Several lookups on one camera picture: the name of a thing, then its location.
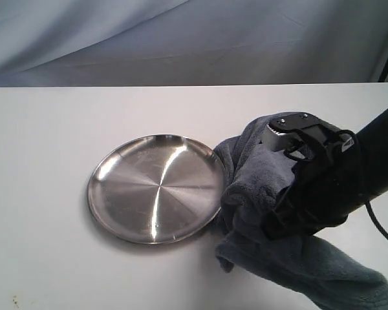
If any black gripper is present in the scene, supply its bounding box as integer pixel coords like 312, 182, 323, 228
261, 124, 359, 240

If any blue-grey fleece towel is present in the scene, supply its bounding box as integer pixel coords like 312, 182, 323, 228
215, 116, 388, 309

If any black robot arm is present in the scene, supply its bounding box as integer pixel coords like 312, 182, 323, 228
261, 109, 388, 240

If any round stainless steel plate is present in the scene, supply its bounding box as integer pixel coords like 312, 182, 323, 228
87, 134, 225, 245

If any grey backdrop curtain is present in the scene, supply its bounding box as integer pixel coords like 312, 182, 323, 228
0, 1, 388, 87

